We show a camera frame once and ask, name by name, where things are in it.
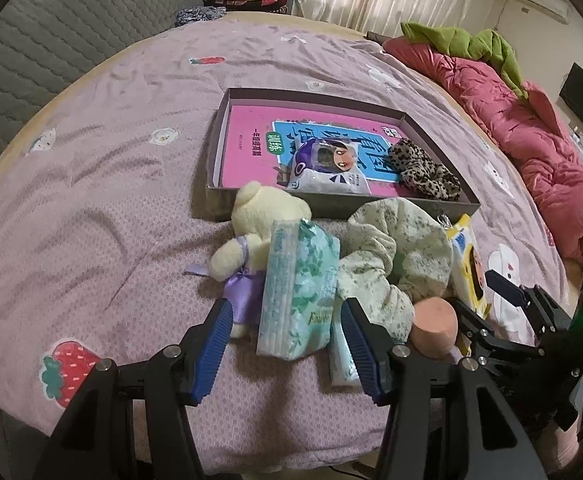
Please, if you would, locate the cream teddy bear purple dress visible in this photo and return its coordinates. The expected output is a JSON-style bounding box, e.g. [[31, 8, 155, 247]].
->
[[185, 181, 312, 339]]

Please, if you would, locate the green floral tissue pack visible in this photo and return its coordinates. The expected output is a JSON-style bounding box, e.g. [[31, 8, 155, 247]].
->
[[256, 219, 340, 361]]

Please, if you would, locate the white floral fabric scrunchie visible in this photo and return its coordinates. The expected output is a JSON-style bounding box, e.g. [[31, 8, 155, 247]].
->
[[337, 198, 453, 342]]

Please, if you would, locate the pink and blue book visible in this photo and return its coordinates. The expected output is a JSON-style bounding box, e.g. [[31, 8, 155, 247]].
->
[[211, 103, 415, 197]]

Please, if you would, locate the peach makeup sponge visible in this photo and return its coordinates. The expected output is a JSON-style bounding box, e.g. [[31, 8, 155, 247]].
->
[[410, 297, 459, 360]]

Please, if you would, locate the pink quilted comforter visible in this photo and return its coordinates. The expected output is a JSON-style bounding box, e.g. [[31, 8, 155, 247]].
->
[[383, 37, 583, 263]]

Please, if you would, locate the white air conditioner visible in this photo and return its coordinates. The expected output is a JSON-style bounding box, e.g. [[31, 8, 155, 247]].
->
[[525, 0, 569, 24]]

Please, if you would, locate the purple patterned bed sheet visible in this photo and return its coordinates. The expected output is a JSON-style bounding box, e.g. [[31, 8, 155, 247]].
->
[[0, 12, 580, 476]]

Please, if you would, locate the purple cartoon wipes pack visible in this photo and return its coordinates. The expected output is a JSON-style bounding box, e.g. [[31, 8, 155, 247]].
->
[[277, 136, 371, 195]]

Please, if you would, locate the dark shallow cardboard box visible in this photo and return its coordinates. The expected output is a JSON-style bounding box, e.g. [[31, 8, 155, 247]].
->
[[206, 88, 480, 220]]

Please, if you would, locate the grey quilted headboard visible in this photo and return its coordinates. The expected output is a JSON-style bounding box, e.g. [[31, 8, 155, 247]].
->
[[0, 0, 201, 155]]

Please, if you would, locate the yellow cartoon wipes pack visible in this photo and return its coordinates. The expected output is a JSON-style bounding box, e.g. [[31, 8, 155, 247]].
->
[[443, 212, 493, 356]]

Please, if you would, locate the dark patterned cloth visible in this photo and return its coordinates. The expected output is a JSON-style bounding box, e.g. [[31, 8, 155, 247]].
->
[[174, 6, 226, 27]]

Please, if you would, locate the green garment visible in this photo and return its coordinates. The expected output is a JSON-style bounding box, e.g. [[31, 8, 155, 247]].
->
[[401, 22, 528, 99]]

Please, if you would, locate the leopard print scrunchie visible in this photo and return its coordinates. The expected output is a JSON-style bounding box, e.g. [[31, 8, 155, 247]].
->
[[388, 138, 462, 202]]

